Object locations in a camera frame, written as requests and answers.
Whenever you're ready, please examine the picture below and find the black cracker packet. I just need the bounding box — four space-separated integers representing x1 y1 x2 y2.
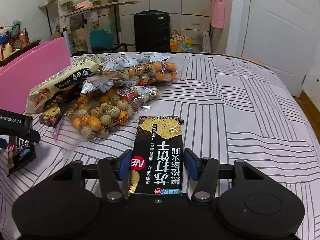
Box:
129 116 183 195
7 136 36 176

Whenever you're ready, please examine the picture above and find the small dark snack packet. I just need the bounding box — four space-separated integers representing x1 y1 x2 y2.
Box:
39 103 65 127

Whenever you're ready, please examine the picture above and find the clear bag of round snacks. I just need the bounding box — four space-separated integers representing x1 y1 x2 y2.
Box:
54 86 159 141

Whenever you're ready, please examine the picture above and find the cream noodle snack bag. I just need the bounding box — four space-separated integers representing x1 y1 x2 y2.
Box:
25 54 104 115

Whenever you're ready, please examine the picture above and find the pink storage box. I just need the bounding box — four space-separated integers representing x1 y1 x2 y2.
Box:
0 37 71 114

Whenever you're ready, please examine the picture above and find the striped bed sheet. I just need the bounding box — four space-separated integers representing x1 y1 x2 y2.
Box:
1 53 319 239

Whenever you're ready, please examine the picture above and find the brown wooden nightstand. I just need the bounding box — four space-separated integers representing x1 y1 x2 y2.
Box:
0 39 41 67

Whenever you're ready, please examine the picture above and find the brown paper bag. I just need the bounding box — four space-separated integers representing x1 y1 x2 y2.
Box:
72 28 88 52

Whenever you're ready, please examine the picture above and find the teal shopping bag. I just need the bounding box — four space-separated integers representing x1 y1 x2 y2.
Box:
89 21 115 49

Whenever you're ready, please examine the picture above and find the wooden folding side table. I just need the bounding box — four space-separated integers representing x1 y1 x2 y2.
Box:
56 1 140 57

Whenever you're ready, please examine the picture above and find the colourful cardboard box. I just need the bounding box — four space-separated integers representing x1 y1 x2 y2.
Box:
170 29 193 53

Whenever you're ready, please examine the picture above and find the black suitcase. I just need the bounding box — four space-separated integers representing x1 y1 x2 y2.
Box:
133 10 170 52

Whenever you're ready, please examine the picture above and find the pink paper bag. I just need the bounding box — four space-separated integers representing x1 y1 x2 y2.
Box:
210 0 226 28

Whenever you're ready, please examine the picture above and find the white door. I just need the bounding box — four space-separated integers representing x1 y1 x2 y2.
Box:
242 0 319 96

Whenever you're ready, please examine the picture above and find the white wardrobe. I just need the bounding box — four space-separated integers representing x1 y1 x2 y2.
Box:
118 0 211 52

